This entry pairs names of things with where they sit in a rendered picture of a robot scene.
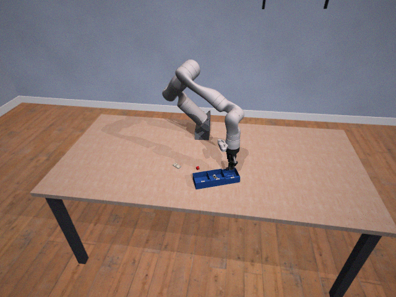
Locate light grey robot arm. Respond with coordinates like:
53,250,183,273
162,59,244,152

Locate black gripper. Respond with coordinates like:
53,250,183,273
226,148,239,170

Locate blue bin rack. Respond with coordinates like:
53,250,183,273
192,167,240,189

